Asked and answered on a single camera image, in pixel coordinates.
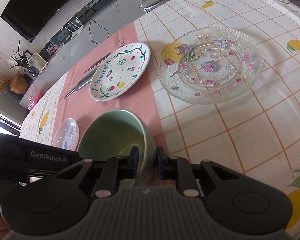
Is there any green ceramic bowl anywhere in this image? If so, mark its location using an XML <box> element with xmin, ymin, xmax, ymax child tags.
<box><xmin>78</xmin><ymin>109</ymin><xmax>156</xmax><ymax>186</ymax></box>

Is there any clear glass sticker plate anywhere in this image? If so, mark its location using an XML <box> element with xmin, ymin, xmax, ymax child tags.
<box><xmin>158</xmin><ymin>27</ymin><xmax>262</xmax><ymax>105</ymax></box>

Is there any small white sticker plate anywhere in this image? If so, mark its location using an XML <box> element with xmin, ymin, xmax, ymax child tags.
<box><xmin>52</xmin><ymin>118</ymin><xmax>79</xmax><ymax>151</ymax></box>

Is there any pink storage box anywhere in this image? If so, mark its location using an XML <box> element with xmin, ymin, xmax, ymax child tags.
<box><xmin>27</xmin><ymin>92</ymin><xmax>43</xmax><ymax>111</ymax></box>

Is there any brown round vase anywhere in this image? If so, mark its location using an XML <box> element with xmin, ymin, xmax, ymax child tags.
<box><xmin>9</xmin><ymin>74</ymin><xmax>29</xmax><ymax>95</ymax></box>

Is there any white fruity painted plate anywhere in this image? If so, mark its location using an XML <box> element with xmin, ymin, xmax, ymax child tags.
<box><xmin>89</xmin><ymin>42</ymin><xmax>151</xmax><ymax>102</ymax></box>

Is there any blue patterned vase plant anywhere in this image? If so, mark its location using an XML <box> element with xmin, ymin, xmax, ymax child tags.
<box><xmin>10</xmin><ymin>41</ymin><xmax>39</xmax><ymax>77</ymax></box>

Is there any lemon checkered tablecloth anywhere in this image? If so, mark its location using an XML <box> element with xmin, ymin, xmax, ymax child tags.
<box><xmin>21</xmin><ymin>0</ymin><xmax>300</xmax><ymax>239</ymax></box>

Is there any white wifi router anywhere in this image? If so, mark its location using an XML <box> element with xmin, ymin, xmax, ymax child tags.
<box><xmin>63</xmin><ymin>16</ymin><xmax>84</xmax><ymax>39</ymax></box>

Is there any black television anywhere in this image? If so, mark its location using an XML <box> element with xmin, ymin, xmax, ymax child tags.
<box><xmin>0</xmin><ymin>0</ymin><xmax>123</xmax><ymax>43</ymax></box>

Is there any black power cable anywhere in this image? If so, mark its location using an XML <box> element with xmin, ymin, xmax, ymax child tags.
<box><xmin>88</xmin><ymin>19</ymin><xmax>111</xmax><ymax>45</ymax></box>

